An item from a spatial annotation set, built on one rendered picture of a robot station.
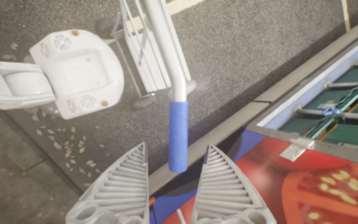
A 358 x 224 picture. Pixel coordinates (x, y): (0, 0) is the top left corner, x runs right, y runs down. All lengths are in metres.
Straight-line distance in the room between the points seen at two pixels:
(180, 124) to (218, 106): 1.54
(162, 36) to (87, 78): 1.00
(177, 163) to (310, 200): 0.62
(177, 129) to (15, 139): 1.53
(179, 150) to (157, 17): 0.21
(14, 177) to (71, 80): 0.95
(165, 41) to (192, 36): 1.47
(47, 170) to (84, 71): 0.93
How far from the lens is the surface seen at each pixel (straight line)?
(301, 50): 2.91
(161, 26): 0.24
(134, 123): 1.47
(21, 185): 1.80
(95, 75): 1.18
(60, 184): 1.70
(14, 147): 1.69
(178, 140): 0.24
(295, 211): 0.76
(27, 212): 1.88
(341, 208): 0.78
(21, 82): 1.22
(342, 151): 0.97
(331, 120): 1.43
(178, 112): 0.23
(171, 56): 0.23
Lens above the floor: 1.45
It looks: 70 degrees down
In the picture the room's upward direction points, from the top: 110 degrees clockwise
